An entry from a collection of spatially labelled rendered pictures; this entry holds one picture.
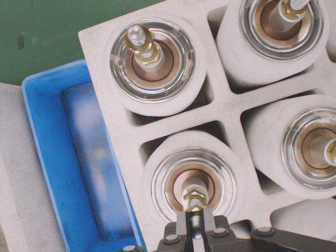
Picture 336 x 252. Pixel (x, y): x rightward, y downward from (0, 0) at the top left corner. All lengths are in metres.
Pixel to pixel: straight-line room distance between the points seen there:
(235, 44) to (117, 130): 0.16
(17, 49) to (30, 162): 0.24
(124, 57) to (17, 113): 0.23
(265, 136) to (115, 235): 0.36
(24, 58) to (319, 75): 0.48
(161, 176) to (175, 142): 0.03
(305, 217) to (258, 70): 0.16
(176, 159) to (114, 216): 0.31
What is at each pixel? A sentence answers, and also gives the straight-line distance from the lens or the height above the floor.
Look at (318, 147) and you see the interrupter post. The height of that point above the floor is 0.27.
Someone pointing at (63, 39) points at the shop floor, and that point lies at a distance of 0.57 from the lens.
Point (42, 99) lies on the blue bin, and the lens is 0.48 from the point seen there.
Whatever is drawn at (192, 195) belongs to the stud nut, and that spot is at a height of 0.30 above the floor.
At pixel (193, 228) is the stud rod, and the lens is 0.17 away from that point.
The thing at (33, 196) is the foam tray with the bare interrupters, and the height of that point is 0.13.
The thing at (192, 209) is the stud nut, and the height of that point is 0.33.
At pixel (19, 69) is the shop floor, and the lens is 0.60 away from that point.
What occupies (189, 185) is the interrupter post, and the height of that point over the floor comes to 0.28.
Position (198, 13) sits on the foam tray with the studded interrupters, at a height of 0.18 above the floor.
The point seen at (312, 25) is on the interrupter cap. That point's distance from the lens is 0.29.
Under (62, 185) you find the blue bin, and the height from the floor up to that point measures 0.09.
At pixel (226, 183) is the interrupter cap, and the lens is 0.27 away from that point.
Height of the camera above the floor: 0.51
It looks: 86 degrees down
